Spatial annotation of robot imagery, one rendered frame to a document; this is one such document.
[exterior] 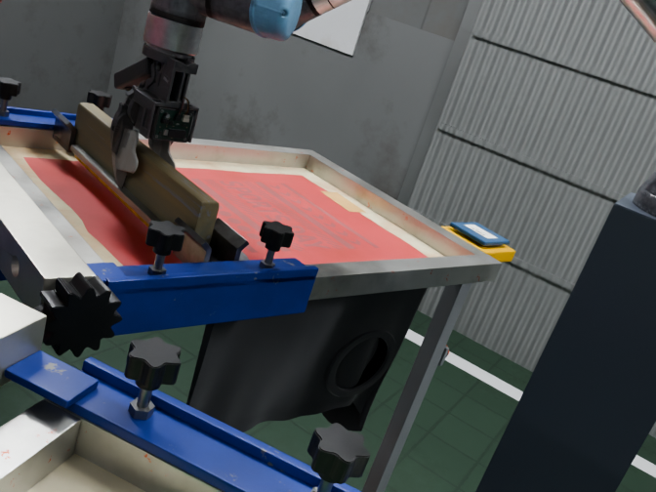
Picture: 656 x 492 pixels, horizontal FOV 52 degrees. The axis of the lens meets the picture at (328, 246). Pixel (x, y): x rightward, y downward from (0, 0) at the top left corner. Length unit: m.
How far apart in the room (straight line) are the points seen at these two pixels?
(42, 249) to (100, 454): 0.23
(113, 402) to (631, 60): 2.83
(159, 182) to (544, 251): 2.50
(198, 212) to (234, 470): 0.42
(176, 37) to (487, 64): 2.47
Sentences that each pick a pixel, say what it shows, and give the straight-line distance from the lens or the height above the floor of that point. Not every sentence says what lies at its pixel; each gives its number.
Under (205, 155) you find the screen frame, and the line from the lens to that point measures 1.43.
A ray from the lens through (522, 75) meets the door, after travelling 3.26.
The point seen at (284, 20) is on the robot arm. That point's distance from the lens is 0.92.
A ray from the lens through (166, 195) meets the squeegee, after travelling 0.96.
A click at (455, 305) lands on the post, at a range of 1.57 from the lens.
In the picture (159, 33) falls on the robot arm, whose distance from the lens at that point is 0.97.
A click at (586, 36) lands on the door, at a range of 3.22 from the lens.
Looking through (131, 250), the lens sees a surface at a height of 0.96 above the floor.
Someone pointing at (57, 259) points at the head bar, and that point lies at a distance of 0.70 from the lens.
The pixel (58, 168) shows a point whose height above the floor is 0.96.
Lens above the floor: 1.35
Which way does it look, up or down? 20 degrees down
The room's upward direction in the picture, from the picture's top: 18 degrees clockwise
